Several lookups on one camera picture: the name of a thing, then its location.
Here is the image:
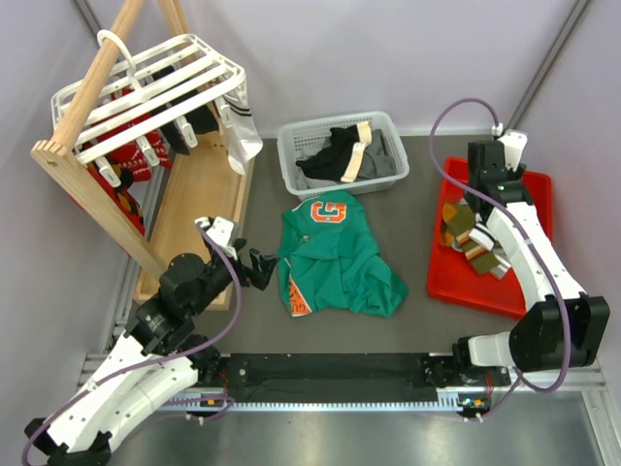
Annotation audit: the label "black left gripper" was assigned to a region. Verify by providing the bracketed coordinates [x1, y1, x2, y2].
[189, 238, 279, 316]

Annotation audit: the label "olive orange striped sock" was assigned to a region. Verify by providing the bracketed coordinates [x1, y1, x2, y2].
[439, 203, 476, 247]

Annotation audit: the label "white sock black stripes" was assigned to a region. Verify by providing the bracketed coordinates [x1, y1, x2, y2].
[469, 223, 497, 251]

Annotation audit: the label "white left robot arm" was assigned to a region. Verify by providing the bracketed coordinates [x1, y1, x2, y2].
[21, 239, 279, 465]

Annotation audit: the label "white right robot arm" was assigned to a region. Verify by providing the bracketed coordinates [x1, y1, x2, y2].
[452, 140, 610, 384]

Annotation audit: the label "black socks on hanger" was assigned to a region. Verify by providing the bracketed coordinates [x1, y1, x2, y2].
[152, 66, 218, 155]

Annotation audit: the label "wooden hanger stand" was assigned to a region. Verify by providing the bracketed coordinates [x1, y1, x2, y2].
[31, 1, 263, 301]

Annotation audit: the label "red patterned socks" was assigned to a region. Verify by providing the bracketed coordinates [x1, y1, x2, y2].
[78, 86, 172, 214]

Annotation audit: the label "white clip drying hanger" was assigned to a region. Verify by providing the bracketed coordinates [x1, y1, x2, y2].
[69, 30, 246, 186]

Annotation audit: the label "red plastic bin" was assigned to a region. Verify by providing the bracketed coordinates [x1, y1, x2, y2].
[426, 156, 553, 319]

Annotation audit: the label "green jersey shirt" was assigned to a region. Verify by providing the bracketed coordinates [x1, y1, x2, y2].
[278, 190, 409, 317]

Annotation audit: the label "grey cloth in basket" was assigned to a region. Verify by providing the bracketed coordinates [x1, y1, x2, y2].
[356, 129, 397, 181]

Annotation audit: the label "black clothes in basket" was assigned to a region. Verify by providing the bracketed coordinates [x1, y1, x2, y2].
[296, 125, 359, 183]

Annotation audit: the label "white plastic laundry basket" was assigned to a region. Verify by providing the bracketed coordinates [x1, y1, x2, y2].
[278, 112, 409, 200]

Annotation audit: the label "cream cloth strip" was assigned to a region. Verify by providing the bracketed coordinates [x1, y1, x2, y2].
[341, 121, 373, 183]

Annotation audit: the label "black yellow plaid sock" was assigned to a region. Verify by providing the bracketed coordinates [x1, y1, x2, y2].
[114, 166, 146, 235]

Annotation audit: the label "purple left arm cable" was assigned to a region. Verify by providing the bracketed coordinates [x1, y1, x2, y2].
[21, 220, 243, 466]

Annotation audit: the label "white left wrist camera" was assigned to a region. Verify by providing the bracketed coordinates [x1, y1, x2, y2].
[194, 216, 240, 260]

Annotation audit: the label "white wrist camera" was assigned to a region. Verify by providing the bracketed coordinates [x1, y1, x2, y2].
[194, 216, 240, 260]
[491, 123, 528, 172]

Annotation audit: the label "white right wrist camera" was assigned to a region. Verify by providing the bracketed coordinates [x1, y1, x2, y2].
[491, 123, 528, 172]

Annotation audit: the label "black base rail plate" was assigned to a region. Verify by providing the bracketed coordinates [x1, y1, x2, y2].
[225, 353, 438, 404]

